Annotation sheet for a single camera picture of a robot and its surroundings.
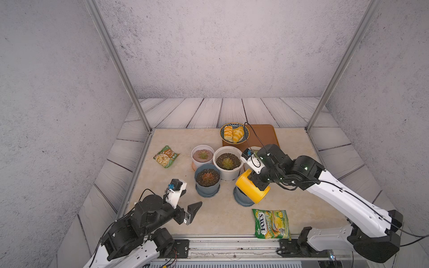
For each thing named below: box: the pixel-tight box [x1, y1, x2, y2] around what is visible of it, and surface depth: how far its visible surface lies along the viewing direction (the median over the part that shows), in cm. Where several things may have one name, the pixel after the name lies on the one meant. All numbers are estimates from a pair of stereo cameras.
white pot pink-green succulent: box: [191, 144, 215, 170], surface depth 95 cm
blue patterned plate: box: [218, 122, 251, 145], surface depth 114 cm
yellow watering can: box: [235, 168, 271, 204], surface depth 69 cm
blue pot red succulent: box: [194, 163, 221, 198], surface depth 88 cm
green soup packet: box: [153, 145, 181, 169], surface depth 106 cm
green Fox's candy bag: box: [251, 208, 292, 241], surface depth 80 cm
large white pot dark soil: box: [212, 145, 245, 182], surface depth 92 cm
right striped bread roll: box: [232, 126, 245, 144], surface depth 113 cm
